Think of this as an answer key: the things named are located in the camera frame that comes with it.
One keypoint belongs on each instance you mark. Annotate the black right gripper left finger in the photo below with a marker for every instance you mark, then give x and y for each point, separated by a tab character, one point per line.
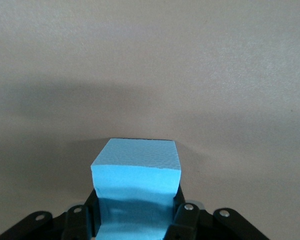
72	222

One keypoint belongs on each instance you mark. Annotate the blue foam block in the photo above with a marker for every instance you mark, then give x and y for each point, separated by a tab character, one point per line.
137	170

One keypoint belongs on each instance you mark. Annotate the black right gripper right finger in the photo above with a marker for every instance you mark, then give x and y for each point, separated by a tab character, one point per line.
190	222

